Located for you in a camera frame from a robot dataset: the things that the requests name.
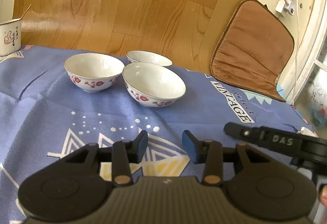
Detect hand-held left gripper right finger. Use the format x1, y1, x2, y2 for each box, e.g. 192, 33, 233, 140
182, 130, 272, 187

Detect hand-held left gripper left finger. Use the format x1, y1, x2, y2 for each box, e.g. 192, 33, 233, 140
60, 130, 149, 188

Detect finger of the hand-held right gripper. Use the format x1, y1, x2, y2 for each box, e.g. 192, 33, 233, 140
224, 122, 303, 156

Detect white bowl with red flowers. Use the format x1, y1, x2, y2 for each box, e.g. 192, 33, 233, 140
122, 62, 186, 108
64, 53, 125, 93
126, 51, 173, 68

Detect person's right hand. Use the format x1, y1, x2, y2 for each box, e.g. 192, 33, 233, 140
318, 183, 327, 206

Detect brown seat cushion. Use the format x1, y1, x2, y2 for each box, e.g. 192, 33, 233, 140
209, 0, 296, 103

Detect blue printed cloth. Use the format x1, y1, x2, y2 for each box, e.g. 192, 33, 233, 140
0, 44, 320, 224

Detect white enamel mug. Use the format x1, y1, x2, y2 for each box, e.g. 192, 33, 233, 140
0, 18, 22, 57

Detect thin wooden stick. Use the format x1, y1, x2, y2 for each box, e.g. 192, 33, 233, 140
20, 4, 32, 20

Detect white cable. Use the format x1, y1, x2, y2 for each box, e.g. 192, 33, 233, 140
292, 10, 302, 105

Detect white door frame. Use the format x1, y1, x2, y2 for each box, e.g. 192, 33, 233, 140
286, 0, 327, 105

